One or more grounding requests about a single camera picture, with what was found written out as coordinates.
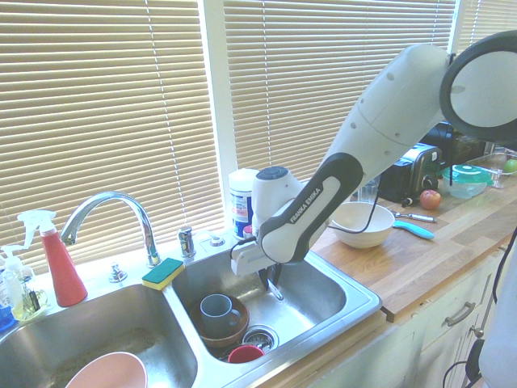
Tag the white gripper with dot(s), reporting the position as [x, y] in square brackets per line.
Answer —
[248, 260]

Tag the silver butter knife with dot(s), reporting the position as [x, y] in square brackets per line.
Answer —
[278, 292]

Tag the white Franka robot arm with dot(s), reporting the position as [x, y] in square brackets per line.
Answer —
[383, 121]

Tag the stainless steel double sink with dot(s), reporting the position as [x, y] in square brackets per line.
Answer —
[319, 295]

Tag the white sink hole cap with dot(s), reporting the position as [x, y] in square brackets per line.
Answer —
[216, 241]

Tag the metal drain strainer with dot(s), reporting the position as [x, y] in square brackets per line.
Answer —
[258, 335]

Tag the gray mug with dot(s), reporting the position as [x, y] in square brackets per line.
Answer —
[216, 315]

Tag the white wipes canister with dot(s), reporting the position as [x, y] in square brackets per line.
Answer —
[240, 202]

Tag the red cup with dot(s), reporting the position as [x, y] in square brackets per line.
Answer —
[244, 355]

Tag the brown wooden bowl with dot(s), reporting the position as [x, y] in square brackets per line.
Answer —
[210, 342]

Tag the chrome soap dispenser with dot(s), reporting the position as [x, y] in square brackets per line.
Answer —
[187, 242]

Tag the white ceramic bowl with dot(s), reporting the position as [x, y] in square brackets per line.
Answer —
[363, 242]

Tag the yellow green sponge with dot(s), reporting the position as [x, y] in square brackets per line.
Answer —
[161, 275]

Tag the clear drinking glass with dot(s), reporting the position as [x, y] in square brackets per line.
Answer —
[367, 192]

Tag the small chrome faucet knob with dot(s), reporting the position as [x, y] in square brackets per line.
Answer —
[117, 274]

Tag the chrome gooseneck faucet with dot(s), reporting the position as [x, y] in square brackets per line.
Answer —
[133, 204]

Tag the silver metal utensil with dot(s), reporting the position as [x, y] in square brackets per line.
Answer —
[424, 218]

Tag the black chrome toaster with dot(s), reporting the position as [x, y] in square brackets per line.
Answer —
[412, 178]

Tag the red apple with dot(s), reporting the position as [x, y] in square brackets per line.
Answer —
[430, 200]

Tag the cream kitchen cabinet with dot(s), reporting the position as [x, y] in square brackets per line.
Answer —
[436, 347]

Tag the pink bowl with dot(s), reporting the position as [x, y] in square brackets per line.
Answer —
[109, 372]

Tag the red spray bottle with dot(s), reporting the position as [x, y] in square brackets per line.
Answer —
[60, 275]

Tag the clear container green lid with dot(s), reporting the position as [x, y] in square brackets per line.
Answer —
[464, 182]

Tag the wide beige window blind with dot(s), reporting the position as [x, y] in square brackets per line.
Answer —
[101, 121]

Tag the clear plastic tray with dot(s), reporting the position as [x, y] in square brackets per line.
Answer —
[484, 159]

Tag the clear pump bottle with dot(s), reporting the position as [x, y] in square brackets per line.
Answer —
[12, 283]

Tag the green apple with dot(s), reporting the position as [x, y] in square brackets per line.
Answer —
[511, 165]

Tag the blue bottle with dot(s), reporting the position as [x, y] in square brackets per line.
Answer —
[5, 319]

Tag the narrow beige window blind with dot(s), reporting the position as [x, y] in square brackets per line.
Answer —
[484, 20]

